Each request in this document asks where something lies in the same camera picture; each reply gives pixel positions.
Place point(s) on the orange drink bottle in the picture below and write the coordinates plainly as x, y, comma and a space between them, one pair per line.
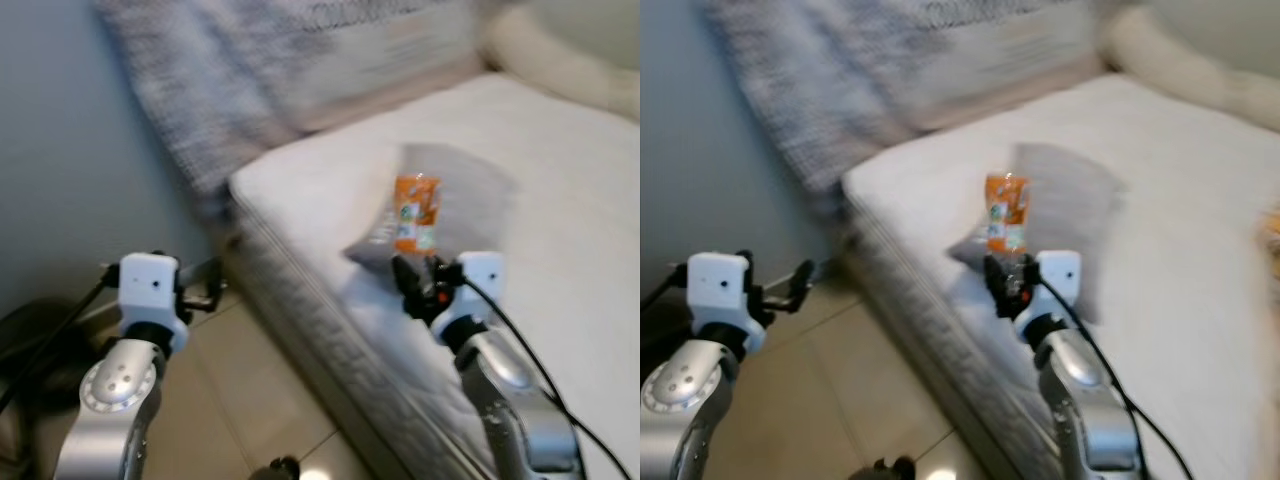
415, 205
1006, 205

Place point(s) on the black left robot foot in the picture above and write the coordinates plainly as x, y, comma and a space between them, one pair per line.
276, 469
895, 469

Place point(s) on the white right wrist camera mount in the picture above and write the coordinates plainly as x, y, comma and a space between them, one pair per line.
1060, 272
482, 275

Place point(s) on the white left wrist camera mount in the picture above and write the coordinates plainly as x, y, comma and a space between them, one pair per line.
148, 285
718, 285

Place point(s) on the grey square pillow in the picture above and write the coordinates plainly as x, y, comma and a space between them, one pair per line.
1075, 195
475, 195

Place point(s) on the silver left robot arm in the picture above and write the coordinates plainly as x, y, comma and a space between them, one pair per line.
110, 390
690, 400

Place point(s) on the yellow cartoon egg blanket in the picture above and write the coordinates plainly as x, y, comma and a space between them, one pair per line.
1272, 240

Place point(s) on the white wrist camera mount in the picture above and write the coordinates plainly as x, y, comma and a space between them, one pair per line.
718, 285
1060, 272
148, 285
482, 275

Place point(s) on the beige headboard cushion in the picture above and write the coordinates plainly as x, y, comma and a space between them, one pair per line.
1180, 65
560, 65

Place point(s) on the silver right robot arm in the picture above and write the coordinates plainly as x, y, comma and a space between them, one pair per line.
512, 400
1090, 400

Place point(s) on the white quilted mattress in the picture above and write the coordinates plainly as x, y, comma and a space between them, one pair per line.
1180, 320
570, 300

